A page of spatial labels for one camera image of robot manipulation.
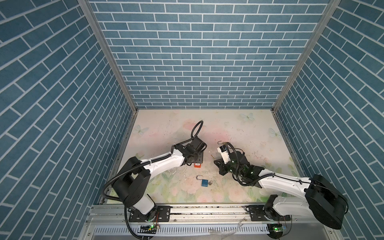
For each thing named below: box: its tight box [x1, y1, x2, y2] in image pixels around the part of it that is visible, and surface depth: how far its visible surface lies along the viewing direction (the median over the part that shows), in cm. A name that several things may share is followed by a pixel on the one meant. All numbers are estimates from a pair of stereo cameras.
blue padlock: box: [196, 174, 209, 187], surface depth 86 cm
